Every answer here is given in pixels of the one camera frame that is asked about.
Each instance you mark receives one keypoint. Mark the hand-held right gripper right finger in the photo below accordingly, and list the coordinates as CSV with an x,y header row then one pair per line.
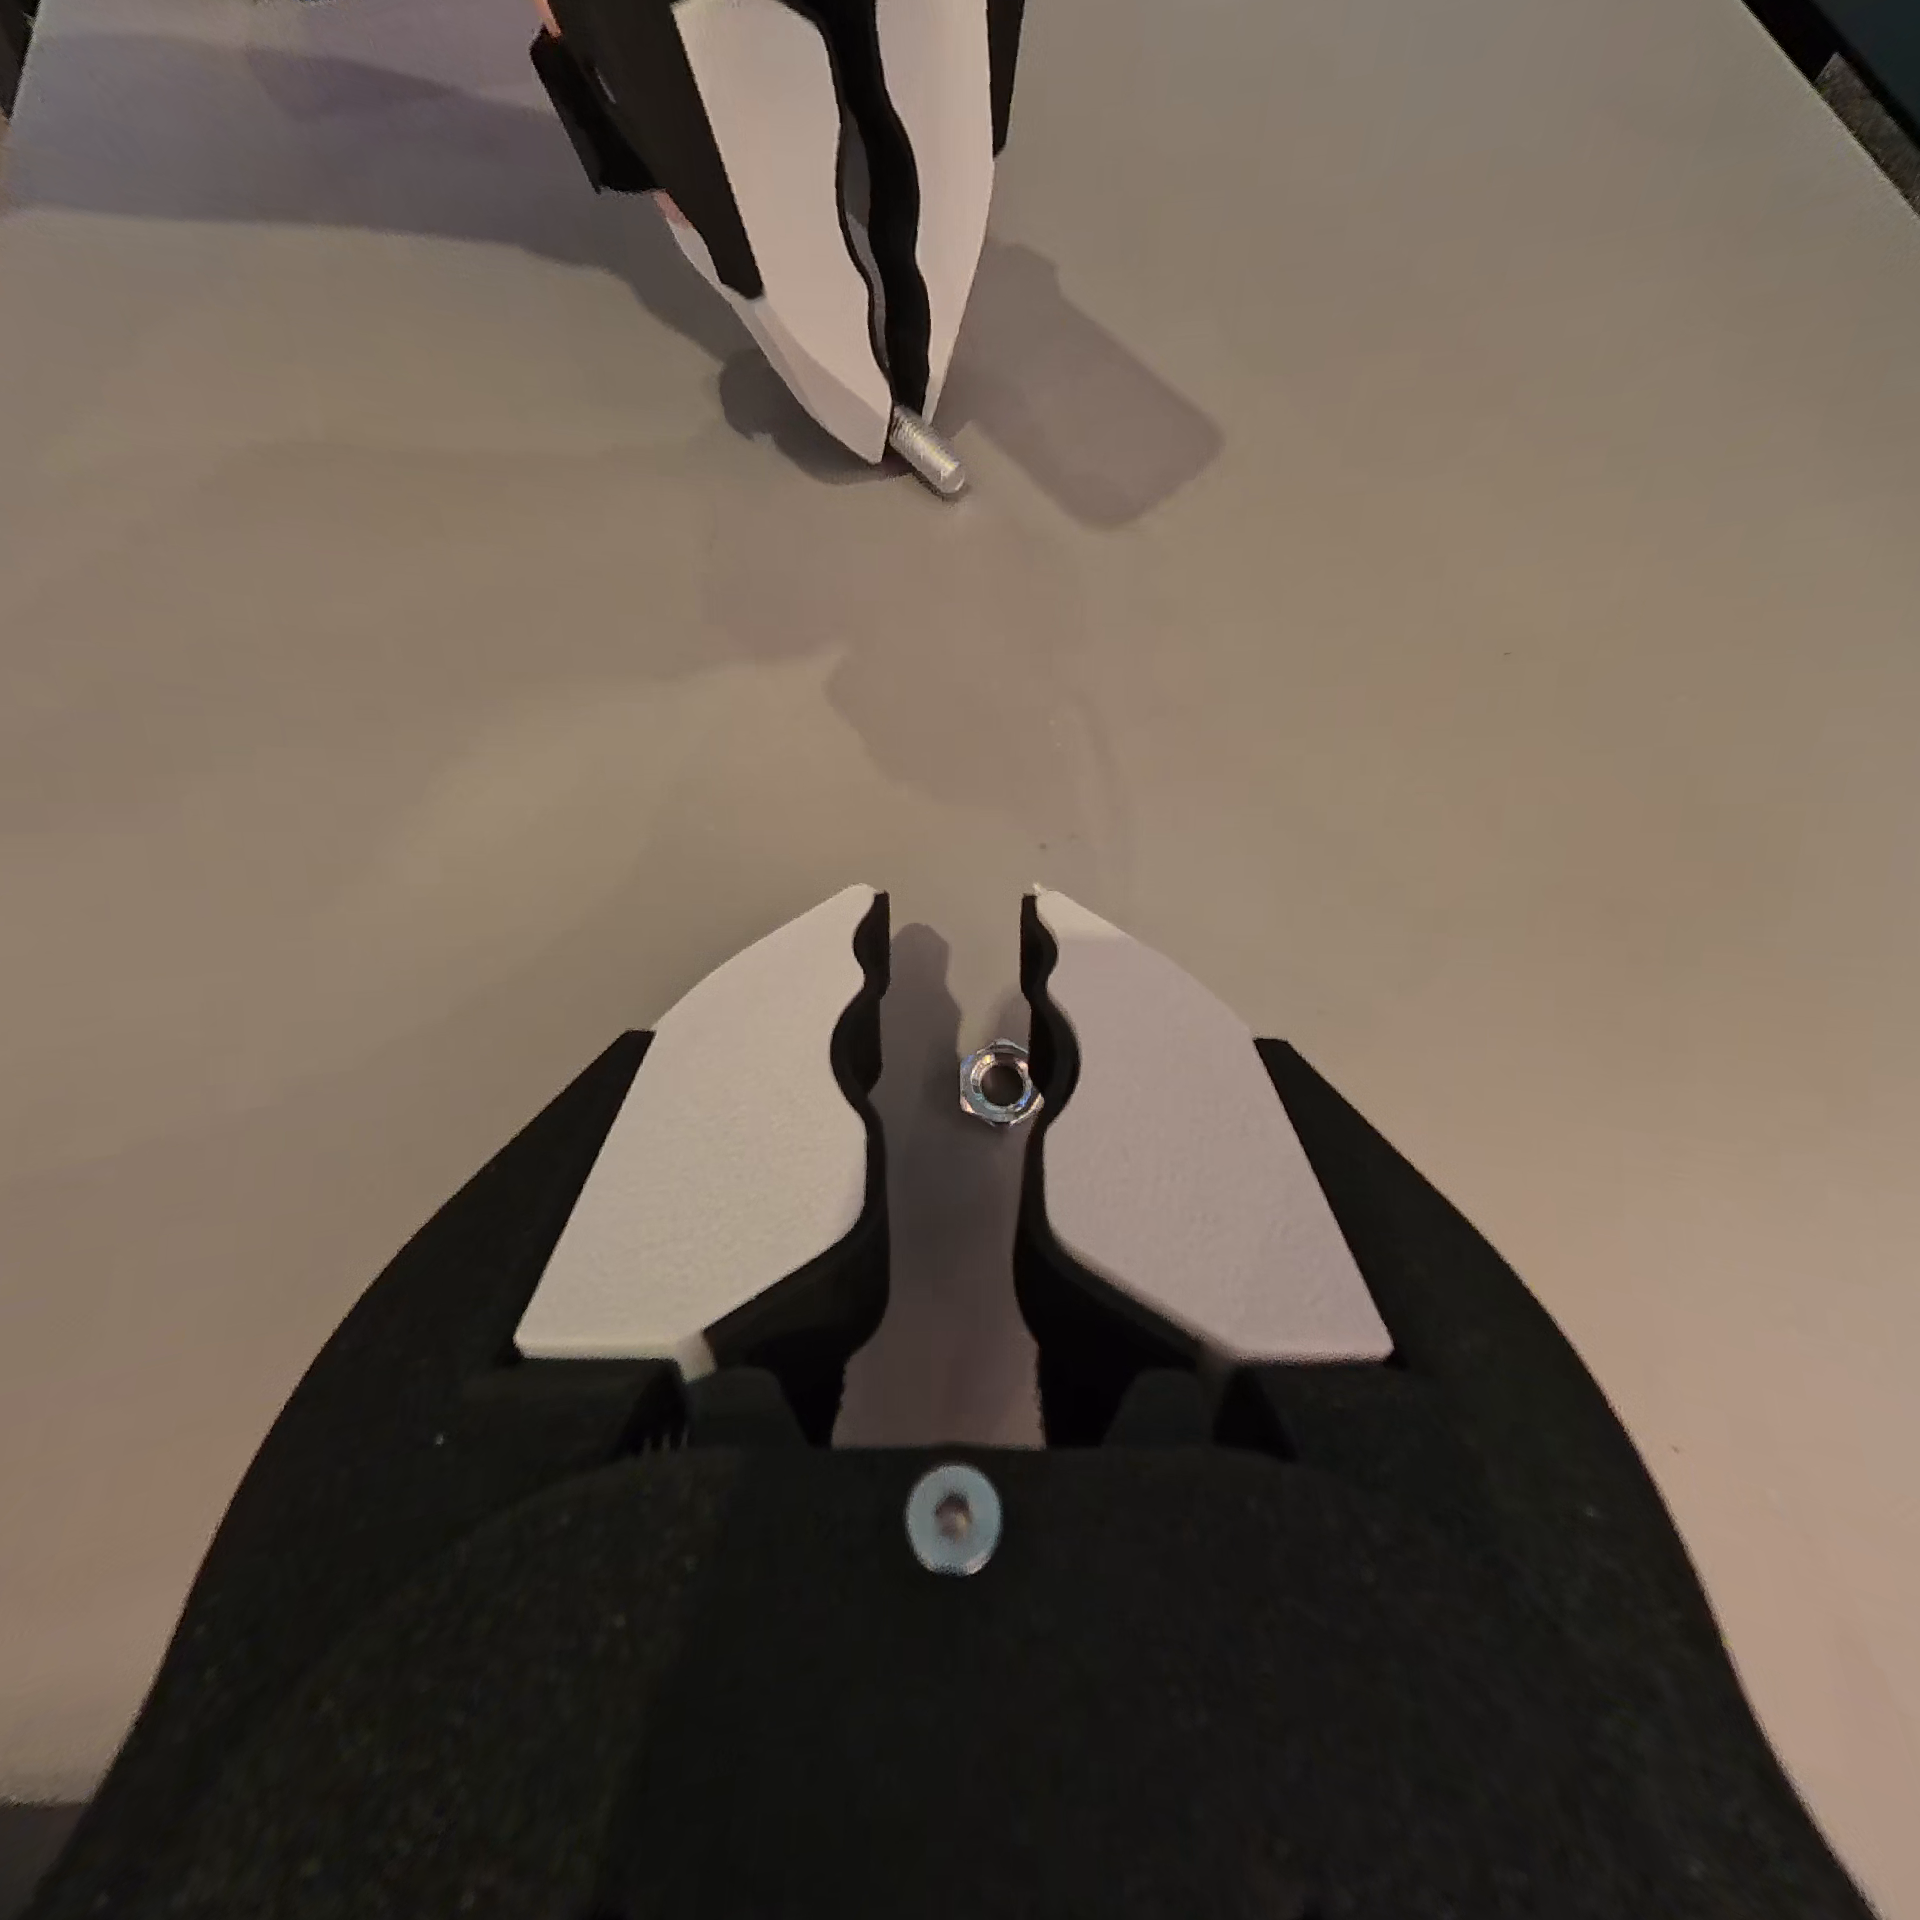
x,y
1201,1202

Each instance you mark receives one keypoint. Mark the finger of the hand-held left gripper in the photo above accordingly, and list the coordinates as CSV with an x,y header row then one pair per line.
x,y
767,181
962,122

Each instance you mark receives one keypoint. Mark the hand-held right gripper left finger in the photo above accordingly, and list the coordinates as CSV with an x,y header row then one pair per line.
x,y
707,1202

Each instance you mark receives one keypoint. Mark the silver hex bolt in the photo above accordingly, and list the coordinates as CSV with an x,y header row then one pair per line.
x,y
939,461

